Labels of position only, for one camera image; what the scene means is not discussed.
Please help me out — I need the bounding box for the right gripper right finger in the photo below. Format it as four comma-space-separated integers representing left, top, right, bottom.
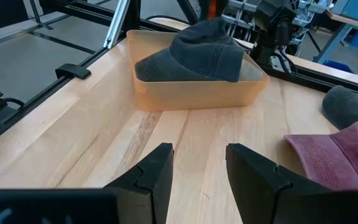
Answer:
225, 142, 358, 224

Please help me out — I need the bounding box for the black diagonal frame brace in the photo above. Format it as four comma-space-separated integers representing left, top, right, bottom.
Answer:
175, 0, 200, 26

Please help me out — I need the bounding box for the black frame upright post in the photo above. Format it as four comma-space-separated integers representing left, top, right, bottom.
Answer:
121, 0, 142, 34

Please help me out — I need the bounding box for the orange translucent plastic bin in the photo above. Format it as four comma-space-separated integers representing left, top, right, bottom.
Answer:
126, 29, 271, 112

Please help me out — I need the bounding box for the black table edge clamp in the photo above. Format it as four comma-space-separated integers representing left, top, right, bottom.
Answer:
55, 63, 92, 80

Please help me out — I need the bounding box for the silver aluminium bracket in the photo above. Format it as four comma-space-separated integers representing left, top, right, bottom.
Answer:
103, 0, 131, 50

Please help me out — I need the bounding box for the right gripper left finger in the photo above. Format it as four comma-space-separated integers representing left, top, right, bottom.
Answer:
0, 142, 175, 224

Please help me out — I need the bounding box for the maroon baseball cap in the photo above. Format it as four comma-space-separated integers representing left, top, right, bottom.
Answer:
283, 120, 358, 191

